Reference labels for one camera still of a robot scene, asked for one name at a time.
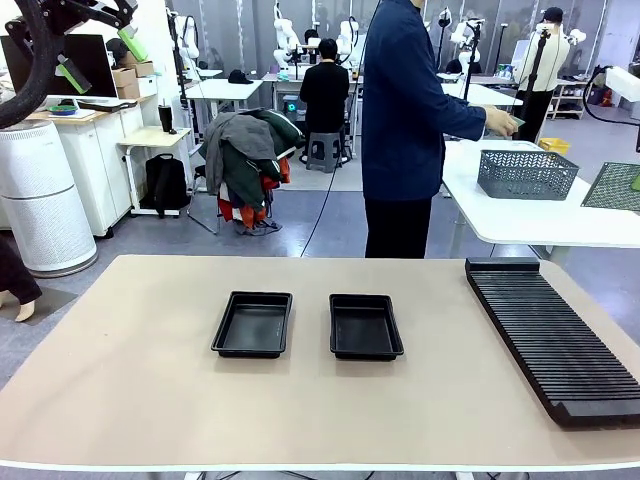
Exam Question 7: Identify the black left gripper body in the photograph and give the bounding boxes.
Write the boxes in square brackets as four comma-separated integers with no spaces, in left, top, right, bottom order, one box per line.
[42,0,101,35]

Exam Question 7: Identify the black ESD tray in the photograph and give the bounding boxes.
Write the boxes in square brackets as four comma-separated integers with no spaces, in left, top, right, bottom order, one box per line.
[209,290,295,360]
[328,293,405,361]

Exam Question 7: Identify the person's right forearm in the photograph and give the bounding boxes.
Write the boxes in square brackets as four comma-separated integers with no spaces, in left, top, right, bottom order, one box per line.
[439,97,489,140]

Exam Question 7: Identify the person's right hand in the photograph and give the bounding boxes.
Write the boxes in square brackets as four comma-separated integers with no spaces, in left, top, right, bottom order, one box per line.
[483,105,521,137]

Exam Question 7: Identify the black computer monitor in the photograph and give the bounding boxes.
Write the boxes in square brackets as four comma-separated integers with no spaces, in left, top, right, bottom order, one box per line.
[0,33,120,101]

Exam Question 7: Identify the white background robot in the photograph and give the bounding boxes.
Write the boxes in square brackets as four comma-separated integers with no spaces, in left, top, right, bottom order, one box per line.
[335,17,361,69]
[169,7,201,81]
[449,19,484,66]
[272,2,301,71]

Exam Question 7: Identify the yellow plastic bin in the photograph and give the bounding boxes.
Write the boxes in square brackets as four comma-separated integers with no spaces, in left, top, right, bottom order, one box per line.
[537,137,572,156]

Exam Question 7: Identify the white cabinet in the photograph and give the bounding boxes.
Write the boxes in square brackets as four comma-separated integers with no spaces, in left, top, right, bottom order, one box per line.
[22,94,151,239]

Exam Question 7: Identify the small wooden rolling table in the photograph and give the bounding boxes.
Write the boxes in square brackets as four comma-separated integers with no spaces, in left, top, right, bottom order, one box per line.
[117,126,194,220]

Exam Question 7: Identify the white office desk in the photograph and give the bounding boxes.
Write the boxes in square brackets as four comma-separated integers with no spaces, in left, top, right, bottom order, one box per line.
[185,77,265,131]

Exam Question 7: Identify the grey plastic mesh basket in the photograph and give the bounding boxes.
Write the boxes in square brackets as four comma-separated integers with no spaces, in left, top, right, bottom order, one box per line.
[477,148,581,202]

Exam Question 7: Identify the white air purifier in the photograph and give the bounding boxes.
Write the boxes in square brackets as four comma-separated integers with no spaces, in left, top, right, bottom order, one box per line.
[0,119,99,279]

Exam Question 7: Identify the black backpack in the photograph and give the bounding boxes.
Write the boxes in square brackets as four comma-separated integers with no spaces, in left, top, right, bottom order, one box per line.
[141,153,191,219]

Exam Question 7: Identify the person in white shirt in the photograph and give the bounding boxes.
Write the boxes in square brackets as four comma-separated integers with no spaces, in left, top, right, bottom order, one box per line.
[514,5,571,144]

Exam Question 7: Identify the grey coat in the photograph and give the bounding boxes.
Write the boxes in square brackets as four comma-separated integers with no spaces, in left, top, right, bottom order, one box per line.
[199,112,279,211]

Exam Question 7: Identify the computer case with RGB fan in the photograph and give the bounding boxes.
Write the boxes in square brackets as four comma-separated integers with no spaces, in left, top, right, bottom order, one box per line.
[280,94,307,124]

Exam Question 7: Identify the dark green jacket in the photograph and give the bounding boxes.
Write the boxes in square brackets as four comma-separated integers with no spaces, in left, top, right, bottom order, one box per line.
[249,108,306,184]

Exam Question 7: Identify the black slotted PCB rack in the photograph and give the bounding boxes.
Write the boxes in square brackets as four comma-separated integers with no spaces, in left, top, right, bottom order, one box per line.
[464,256,640,430]

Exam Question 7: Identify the seated person in black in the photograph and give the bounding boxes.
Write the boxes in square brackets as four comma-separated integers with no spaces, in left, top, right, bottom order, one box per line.
[298,38,351,136]

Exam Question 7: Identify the red orange garment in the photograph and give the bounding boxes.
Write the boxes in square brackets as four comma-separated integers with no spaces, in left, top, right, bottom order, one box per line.
[217,197,284,236]

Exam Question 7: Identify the black tripod stand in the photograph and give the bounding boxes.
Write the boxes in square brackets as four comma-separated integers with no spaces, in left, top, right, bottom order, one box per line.
[462,19,484,101]

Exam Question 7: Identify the bystander leg dark trousers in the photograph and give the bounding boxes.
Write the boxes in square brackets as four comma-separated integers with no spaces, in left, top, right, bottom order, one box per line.
[0,234,44,324]

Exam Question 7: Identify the grey step stool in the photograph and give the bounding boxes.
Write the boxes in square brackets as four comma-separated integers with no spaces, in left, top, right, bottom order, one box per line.
[304,130,344,174]

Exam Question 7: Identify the person in navy jacket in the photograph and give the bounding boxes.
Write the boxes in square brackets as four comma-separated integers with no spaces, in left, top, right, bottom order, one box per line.
[360,0,521,260]

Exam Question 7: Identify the right arm's black corrugated hose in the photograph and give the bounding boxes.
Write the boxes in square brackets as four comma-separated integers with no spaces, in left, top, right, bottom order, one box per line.
[582,67,640,127]

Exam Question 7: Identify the metal frame chair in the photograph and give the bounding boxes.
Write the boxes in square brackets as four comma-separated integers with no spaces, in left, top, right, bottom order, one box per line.
[187,164,276,236]

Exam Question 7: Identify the long black floor cable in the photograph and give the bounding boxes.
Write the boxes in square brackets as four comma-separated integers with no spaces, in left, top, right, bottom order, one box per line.
[298,0,384,260]

